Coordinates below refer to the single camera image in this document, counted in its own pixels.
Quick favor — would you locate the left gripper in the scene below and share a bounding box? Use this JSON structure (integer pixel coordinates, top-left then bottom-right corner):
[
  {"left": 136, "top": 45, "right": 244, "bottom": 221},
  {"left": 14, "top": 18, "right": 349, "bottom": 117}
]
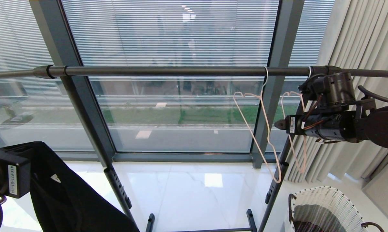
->
[{"left": 0, "top": 148, "right": 31, "bottom": 198}]

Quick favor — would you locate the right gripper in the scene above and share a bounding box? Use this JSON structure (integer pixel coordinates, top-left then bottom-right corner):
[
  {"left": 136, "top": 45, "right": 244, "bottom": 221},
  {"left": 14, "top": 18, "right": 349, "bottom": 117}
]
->
[{"left": 284, "top": 111, "right": 357, "bottom": 144}]

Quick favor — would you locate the pink clothes hanger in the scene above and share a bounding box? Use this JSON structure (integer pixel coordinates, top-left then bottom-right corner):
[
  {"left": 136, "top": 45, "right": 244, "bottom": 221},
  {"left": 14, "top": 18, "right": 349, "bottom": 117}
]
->
[
  {"left": 280, "top": 67, "right": 312, "bottom": 174},
  {"left": 233, "top": 67, "right": 282, "bottom": 184}
]

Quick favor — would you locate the black short-sleeved shirt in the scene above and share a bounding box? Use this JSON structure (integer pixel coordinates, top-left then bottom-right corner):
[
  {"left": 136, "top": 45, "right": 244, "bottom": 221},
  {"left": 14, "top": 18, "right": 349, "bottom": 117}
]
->
[{"left": 0, "top": 141, "right": 140, "bottom": 232}]

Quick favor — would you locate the white laundry basket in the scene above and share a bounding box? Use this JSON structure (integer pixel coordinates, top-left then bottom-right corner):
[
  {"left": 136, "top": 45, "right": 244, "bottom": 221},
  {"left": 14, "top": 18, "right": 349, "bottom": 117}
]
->
[{"left": 284, "top": 186, "right": 385, "bottom": 232}]

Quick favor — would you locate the black clothes rack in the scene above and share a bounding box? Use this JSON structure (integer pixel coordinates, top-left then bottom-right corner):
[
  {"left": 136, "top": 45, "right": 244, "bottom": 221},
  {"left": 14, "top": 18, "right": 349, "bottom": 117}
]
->
[{"left": 0, "top": 65, "right": 388, "bottom": 232}]

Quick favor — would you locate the beige curtain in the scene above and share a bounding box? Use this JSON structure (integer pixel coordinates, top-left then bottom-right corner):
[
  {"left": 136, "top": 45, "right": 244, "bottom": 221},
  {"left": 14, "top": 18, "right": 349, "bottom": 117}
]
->
[{"left": 284, "top": 0, "right": 388, "bottom": 184}]

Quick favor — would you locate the window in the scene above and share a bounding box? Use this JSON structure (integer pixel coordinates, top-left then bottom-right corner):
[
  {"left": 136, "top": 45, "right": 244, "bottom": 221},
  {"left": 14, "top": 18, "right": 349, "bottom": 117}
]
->
[{"left": 0, "top": 0, "right": 334, "bottom": 168}]

